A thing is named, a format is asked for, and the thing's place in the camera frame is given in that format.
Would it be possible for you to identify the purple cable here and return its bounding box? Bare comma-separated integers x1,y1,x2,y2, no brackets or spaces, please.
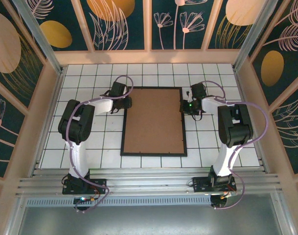
202,80,270,211
65,75,135,213

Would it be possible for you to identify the brown backing board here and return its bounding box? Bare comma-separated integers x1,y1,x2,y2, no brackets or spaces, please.
123,88,186,154

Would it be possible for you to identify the grey metal sheet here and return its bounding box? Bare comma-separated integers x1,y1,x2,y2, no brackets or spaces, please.
6,205,294,235

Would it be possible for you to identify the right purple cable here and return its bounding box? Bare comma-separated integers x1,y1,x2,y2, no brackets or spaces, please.
202,80,270,211

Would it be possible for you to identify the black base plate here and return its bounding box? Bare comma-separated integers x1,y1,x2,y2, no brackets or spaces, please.
192,176,237,194
62,178,107,195

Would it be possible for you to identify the aluminium corner post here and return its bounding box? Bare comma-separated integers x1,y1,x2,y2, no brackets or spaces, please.
13,0,64,74
232,0,278,71

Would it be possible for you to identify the aluminium side rail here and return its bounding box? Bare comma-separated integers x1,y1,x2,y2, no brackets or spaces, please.
28,68,66,178
233,67,271,173

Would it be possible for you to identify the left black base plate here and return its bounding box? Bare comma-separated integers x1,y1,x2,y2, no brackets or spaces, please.
62,178,107,195

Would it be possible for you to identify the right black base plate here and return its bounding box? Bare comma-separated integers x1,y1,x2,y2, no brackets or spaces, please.
192,176,237,194

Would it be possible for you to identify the grey slotted cable duct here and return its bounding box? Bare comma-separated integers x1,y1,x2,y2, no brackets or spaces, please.
25,195,213,207

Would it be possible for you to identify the aluminium mounting rail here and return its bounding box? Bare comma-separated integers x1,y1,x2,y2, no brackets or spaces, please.
16,167,283,196

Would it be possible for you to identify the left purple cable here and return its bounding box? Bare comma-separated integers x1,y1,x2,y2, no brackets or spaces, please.
65,75,135,213

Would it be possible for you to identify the black picture frame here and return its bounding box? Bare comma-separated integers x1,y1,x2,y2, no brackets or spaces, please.
120,86,188,157

